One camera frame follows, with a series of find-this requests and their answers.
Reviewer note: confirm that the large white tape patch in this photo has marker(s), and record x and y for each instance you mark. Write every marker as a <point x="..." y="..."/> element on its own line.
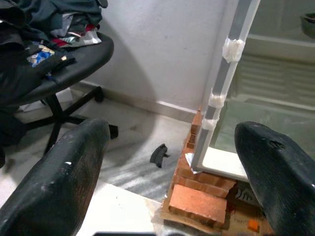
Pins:
<point x="232" y="50"/>

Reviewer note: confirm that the small orange piece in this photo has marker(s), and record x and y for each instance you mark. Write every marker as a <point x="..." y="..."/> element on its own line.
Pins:
<point x="253" y="225"/>

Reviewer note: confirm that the brown cardboard sheet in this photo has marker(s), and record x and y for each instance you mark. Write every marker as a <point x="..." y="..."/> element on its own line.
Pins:
<point x="241" y="216"/>

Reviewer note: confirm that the white open fridge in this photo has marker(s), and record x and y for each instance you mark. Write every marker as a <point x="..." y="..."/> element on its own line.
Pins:
<point x="270" y="73"/>

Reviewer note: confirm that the dark clothes pile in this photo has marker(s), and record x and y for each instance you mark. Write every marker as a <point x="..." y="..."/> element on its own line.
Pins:
<point x="37" y="22"/>

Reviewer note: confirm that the black plastic floor piece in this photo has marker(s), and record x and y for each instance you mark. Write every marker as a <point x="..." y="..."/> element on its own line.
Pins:
<point x="158" y="156"/>

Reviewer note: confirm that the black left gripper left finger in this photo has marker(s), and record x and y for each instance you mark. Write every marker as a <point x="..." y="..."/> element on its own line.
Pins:
<point x="54" y="184"/>

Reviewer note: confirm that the large flat red brick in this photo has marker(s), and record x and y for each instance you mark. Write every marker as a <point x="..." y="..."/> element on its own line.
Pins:
<point x="197" y="204"/>

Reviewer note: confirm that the black office chair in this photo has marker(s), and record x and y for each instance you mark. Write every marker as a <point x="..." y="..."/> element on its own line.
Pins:
<point x="81" y="66"/>

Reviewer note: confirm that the dark bowl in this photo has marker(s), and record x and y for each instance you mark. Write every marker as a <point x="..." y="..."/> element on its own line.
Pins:
<point x="308" y="25"/>

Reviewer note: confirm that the crumpled white paper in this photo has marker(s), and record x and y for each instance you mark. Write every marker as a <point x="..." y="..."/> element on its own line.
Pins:
<point x="190" y="158"/>

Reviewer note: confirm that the red brick stack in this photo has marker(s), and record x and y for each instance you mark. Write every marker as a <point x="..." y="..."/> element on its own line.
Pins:
<point x="194" y="177"/>

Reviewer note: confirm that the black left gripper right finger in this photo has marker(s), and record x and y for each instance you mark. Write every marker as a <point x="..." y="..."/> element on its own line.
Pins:
<point x="278" y="177"/>

